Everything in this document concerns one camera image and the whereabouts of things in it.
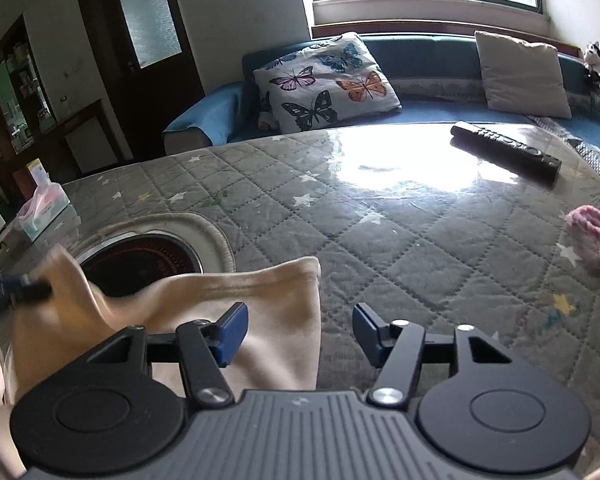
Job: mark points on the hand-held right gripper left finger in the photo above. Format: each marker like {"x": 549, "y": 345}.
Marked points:
{"x": 232, "y": 332}

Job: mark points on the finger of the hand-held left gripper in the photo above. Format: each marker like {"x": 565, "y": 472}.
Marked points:
{"x": 30, "y": 290}

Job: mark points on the dark wooden display cabinet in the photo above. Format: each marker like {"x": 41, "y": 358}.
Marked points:
{"x": 15, "y": 105}

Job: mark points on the pink knitted cloth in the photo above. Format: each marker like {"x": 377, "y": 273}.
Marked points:
{"x": 592, "y": 232}

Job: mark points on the soft tissue pack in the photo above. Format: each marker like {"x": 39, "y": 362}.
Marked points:
{"x": 42, "y": 210}

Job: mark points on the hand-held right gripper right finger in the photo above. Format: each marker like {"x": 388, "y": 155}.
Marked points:
{"x": 366, "y": 332}

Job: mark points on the dark wooden glass door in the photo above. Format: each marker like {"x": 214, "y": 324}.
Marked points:
{"x": 145, "y": 15}

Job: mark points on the grey quilted star tablecloth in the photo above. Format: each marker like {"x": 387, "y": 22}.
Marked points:
{"x": 330, "y": 230}

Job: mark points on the round induction cooker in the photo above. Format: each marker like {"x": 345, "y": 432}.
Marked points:
{"x": 140, "y": 262}

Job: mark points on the butterfly print pillow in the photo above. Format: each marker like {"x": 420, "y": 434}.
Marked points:
{"x": 325, "y": 82}

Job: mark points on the black remote control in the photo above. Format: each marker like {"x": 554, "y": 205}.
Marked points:
{"x": 505, "y": 149}

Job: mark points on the black white cow plush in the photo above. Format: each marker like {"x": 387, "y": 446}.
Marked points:
{"x": 591, "y": 60}

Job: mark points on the yellow white box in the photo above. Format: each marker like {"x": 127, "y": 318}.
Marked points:
{"x": 37, "y": 172}

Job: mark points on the plain white pillow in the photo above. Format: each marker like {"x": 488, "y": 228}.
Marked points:
{"x": 525, "y": 75}

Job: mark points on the cream cloth garment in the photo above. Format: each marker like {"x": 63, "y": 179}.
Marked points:
{"x": 280, "y": 295}

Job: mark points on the grey knitted blanket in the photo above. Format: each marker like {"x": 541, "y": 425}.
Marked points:
{"x": 590, "y": 150}

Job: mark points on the blue sofa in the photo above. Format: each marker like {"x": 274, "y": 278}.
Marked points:
{"x": 430, "y": 110}

